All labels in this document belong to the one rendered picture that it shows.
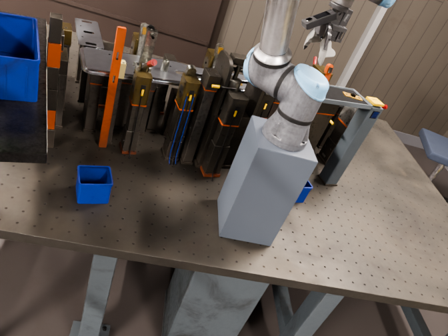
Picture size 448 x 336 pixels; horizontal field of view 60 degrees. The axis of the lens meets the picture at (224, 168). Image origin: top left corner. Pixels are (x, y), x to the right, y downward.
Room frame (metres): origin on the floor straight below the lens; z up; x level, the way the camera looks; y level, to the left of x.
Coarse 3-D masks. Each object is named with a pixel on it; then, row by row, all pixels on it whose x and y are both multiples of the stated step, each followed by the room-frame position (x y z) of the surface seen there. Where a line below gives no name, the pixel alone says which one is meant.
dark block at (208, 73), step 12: (204, 72) 1.40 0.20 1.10; (216, 72) 1.40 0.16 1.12; (204, 84) 1.37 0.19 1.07; (216, 84) 1.37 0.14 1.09; (204, 96) 1.36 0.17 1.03; (204, 108) 1.37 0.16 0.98; (192, 120) 1.39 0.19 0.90; (204, 120) 1.38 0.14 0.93; (192, 132) 1.36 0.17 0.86; (192, 144) 1.37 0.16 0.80; (180, 156) 1.39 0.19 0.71; (192, 156) 1.38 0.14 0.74
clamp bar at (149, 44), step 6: (150, 30) 1.30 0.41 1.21; (156, 30) 1.32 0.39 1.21; (150, 36) 1.29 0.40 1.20; (156, 36) 1.31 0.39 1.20; (144, 42) 1.31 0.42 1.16; (150, 42) 1.31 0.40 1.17; (144, 48) 1.30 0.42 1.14; (150, 48) 1.31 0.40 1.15; (144, 54) 1.31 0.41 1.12; (150, 54) 1.32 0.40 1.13; (144, 60) 1.31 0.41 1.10
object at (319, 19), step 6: (324, 12) 1.49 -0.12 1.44; (330, 12) 1.48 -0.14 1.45; (306, 18) 1.46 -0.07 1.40; (312, 18) 1.45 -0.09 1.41; (318, 18) 1.45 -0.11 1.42; (324, 18) 1.45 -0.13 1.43; (330, 18) 1.46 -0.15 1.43; (336, 18) 1.47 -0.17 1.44; (306, 24) 1.42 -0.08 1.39; (312, 24) 1.43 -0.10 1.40; (318, 24) 1.44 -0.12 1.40
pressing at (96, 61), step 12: (84, 48) 1.42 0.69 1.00; (96, 48) 1.47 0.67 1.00; (84, 60) 1.33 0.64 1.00; (96, 60) 1.36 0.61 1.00; (108, 60) 1.40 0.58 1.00; (132, 60) 1.49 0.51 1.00; (156, 60) 1.58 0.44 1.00; (96, 72) 1.28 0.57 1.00; (108, 72) 1.30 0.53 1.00; (132, 72) 1.38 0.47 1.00; (156, 72) 1.47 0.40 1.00; (168, 72) 1.51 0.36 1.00; (168, 84) 1.42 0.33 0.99
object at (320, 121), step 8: (328, 104) 1.50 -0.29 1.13; (320, 112) 1.49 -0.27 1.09; (328, 112) 1.51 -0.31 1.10; (320, 120) 1.50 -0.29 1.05; (328, 120) 1.52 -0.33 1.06; (312, 128) 1.49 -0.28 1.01; (320, 128) 1.51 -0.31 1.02; (312, 136) 1.50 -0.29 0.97; (320, 136) 1.53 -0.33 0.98; (312, 144) 1.52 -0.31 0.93
